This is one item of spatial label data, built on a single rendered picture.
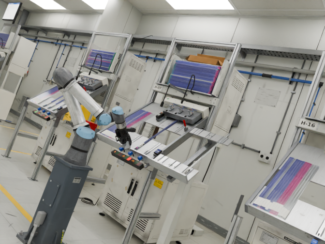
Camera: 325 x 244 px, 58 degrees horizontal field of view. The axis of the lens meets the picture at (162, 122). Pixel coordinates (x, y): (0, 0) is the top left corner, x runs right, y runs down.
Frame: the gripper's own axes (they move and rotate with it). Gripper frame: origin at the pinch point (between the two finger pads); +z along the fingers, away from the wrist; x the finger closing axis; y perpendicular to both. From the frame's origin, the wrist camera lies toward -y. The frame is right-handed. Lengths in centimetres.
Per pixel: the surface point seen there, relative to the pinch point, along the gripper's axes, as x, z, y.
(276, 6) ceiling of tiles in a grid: -17, -44, -284
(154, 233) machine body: 21, 72, 10
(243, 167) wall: 5, 125, -158
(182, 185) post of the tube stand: 50, 13, -1
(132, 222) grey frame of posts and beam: 24, 39, 29
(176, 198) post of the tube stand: 50, 20, 6
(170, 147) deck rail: 21.0, 6.1, -22.8
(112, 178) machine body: -41, 52, -1
